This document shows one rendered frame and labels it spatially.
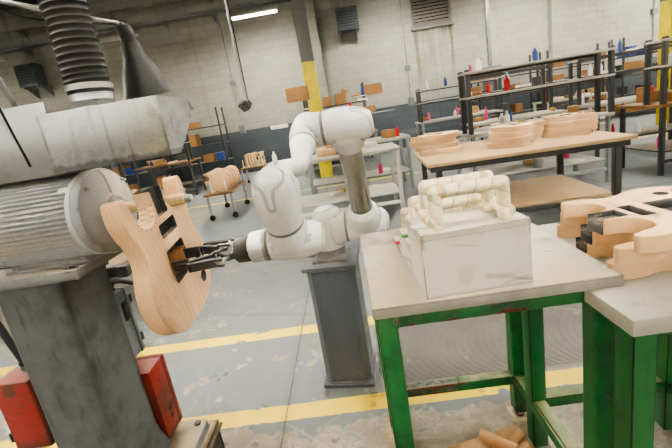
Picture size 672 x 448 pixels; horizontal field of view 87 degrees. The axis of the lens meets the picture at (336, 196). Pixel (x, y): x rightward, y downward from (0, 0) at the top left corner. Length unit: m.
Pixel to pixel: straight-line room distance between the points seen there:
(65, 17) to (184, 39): 12.09
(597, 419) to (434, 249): 0.68
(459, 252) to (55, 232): 1.06
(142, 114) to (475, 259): 0.88
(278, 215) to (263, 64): 11.57
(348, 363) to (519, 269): 1.28
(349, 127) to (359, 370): 1.31
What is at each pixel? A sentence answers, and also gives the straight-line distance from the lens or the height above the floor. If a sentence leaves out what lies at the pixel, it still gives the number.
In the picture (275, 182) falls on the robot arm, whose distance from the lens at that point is 0.84.
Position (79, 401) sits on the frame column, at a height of 0.69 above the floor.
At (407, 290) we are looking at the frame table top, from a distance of 1.01.
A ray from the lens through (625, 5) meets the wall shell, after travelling 15.19.
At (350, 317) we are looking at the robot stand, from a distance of 1.92.
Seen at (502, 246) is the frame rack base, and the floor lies 1.04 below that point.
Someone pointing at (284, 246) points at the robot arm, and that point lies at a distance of 0.95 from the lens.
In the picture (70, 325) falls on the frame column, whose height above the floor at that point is 0.95.
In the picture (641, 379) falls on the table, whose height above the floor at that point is 0.71.
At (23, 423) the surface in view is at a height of 0.65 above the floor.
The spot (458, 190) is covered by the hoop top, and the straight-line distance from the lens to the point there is 0.90.
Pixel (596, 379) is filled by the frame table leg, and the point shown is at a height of 0.63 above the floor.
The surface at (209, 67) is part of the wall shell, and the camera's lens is 12.81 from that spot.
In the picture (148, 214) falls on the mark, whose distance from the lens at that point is 1.06.
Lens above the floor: 1.42
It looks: 13 degrees down
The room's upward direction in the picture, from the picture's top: 9 degrees counter-clockwise
